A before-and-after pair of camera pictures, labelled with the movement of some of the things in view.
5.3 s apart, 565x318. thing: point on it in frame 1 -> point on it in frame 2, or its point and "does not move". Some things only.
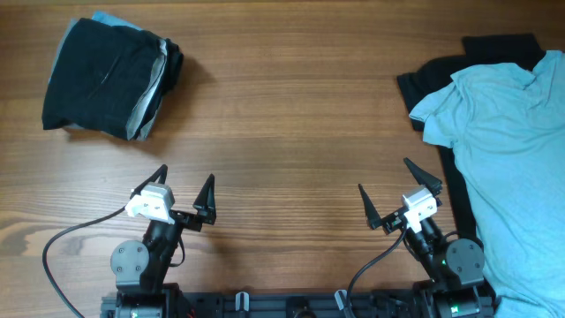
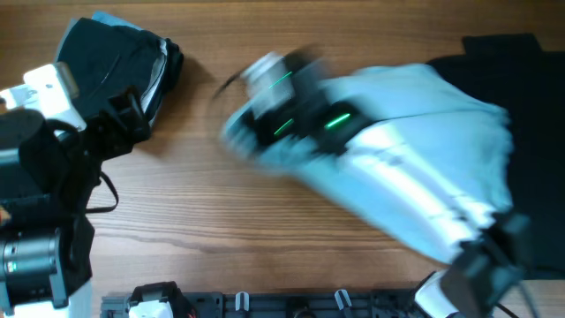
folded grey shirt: [139, 121] does not move
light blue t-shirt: [506, 124] -> [431, 159]
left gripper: [204, 201] -> [132, 117]
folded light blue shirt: [98, 16] does not move
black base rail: [291, 303] does not move
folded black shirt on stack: [101, 71] does not move
